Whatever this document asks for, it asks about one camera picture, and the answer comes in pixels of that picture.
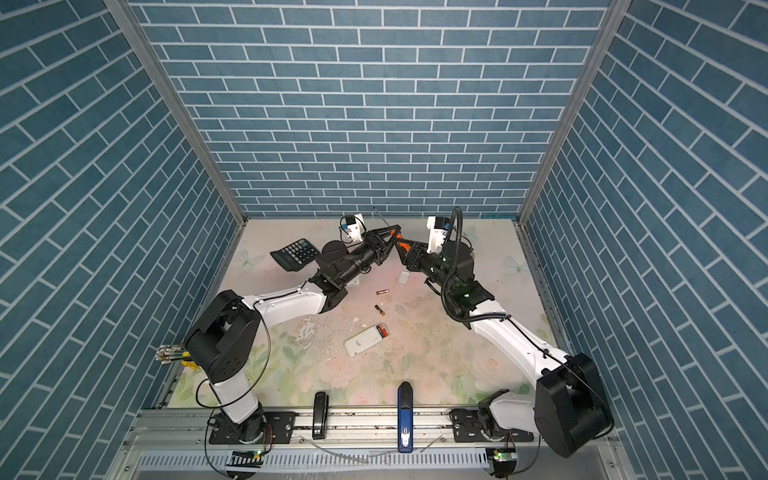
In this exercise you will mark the aluminium front rail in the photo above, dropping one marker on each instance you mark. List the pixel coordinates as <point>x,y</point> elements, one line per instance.
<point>360,443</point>

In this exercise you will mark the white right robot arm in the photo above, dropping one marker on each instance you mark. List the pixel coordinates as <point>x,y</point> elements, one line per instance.
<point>570,406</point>

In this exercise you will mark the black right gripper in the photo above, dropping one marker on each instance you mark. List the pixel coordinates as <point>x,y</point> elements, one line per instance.
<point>412,259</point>

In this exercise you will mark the black desktop calculator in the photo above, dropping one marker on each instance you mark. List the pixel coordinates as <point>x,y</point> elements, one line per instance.
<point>295,256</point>

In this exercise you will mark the aluminium corner post left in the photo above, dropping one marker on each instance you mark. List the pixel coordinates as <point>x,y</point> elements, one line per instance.
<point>127,21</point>

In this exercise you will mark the orange handled screwdriver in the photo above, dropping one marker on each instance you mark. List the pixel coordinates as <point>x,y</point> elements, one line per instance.
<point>401,243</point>

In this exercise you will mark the aluminium corner post right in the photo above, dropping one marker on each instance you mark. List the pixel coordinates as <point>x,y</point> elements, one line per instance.
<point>608,29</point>

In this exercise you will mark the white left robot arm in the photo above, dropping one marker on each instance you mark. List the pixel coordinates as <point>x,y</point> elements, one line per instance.
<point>221,339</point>

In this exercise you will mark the black stapler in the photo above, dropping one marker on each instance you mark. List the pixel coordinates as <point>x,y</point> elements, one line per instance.
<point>320,415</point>

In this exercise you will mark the blue stapler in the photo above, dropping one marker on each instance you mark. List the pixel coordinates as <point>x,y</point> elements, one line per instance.
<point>405,427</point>

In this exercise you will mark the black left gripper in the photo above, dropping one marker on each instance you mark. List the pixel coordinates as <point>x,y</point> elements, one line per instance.
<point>374,247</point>

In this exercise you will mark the yellow pen cup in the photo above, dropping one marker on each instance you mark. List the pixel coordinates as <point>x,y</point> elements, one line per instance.
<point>167,354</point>

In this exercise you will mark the aluminium corner post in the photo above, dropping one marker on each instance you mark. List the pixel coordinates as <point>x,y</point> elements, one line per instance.
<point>608,29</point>
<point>127,21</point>

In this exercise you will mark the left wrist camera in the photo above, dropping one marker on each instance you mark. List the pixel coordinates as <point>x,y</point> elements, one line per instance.
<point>352,229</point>

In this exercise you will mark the white air conditioner remote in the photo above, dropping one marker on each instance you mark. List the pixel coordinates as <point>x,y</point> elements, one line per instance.
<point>366,340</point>

